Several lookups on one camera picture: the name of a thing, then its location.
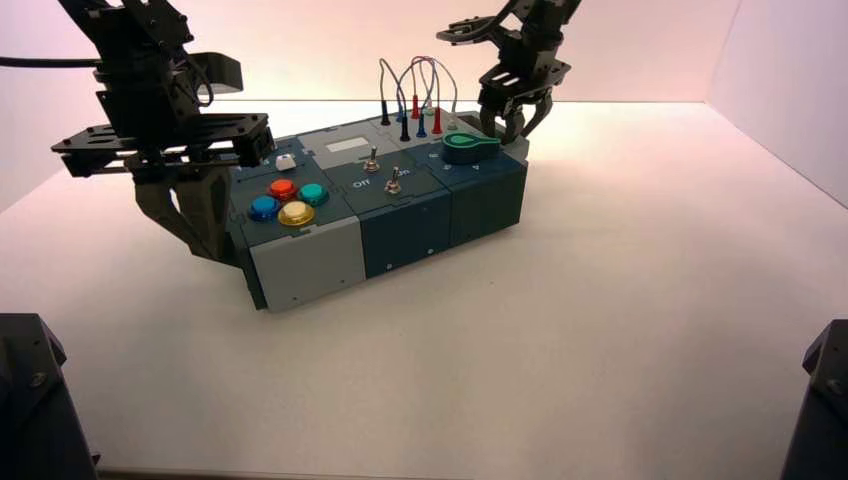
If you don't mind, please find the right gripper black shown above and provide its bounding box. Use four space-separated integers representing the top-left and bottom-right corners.
478 49 572 145

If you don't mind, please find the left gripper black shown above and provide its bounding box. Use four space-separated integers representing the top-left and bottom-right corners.
51 72 276 263

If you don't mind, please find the grey and teal control box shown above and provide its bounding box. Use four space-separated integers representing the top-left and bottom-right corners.
223 109 531 314

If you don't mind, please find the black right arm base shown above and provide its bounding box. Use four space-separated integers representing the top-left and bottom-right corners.
780 319 848 480

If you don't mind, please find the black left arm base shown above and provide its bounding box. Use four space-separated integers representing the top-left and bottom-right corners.
0 312 101 480

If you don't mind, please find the green rotary knob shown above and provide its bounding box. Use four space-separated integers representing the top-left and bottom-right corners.
441 132 503 166

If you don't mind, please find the blue round push button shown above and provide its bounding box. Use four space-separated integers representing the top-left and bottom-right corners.
248 196 282 224

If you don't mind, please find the yellow round push button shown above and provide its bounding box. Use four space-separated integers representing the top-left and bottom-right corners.
277 201 317 229

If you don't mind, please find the green round push button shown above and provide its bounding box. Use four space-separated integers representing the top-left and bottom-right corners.
297 183 331 207

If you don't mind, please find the white plug jumper cable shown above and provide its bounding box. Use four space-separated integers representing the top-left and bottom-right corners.
417 58 460 131

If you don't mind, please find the red plug jumper cable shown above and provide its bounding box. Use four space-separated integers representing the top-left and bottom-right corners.
409 56 445 136

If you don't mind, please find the blue plug jumper cable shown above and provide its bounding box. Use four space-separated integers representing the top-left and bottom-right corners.
396 59 439 139

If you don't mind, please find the black plug jumper cable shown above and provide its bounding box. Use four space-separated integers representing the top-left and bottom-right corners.
378 57 413 143

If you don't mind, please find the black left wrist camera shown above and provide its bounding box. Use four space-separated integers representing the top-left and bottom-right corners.
188 52 244 94

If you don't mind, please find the thick black cable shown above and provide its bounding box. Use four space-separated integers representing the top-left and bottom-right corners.
0 56 104 70

